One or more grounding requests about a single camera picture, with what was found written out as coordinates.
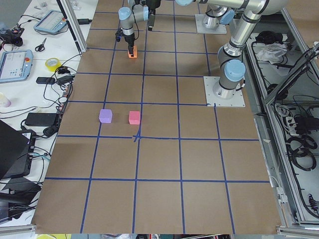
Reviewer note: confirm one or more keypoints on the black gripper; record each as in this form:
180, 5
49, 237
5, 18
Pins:
129, 40
152, 7

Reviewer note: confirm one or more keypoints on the orange foam block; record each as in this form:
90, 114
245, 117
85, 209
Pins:
135, 53

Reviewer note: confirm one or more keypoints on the black power brick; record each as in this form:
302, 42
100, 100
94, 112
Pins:
84, 21

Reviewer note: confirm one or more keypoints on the blue teach pendant far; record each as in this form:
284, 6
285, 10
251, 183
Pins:
52, 23

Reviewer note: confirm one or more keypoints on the black phone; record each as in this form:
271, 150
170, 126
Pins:
45, 80

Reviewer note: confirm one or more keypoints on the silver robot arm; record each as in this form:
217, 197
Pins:
133, 14
232, 68

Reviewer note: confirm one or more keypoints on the brown paper table cover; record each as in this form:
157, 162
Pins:
186, 168

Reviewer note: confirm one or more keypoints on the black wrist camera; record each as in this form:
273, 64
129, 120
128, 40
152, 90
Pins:
118, 35

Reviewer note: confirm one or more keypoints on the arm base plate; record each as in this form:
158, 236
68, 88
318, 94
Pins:
209, 25
216, 96

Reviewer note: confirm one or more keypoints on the black handled scissors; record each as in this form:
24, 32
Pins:
41, 47

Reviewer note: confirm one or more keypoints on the yellow tape roll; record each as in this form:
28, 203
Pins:
52, 64

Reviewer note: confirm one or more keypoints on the white paper cup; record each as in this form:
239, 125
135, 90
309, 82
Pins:
4, 101

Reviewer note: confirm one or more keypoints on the black laptop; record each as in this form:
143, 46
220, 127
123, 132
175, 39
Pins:
15, 149

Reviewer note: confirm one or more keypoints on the blue teach pendant near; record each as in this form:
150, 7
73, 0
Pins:
15, 65

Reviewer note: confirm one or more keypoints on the blue teach pendant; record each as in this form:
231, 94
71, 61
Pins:
52, 23
15, 65

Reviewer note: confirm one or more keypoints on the black power adapter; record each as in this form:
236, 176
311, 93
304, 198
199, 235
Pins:
40, 119

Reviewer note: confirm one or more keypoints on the purple foam block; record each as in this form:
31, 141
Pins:
105, 116

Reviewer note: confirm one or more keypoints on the aluminium frame post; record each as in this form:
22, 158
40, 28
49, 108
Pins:
73, 25

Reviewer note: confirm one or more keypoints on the pink foam block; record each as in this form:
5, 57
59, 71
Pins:
134, 117

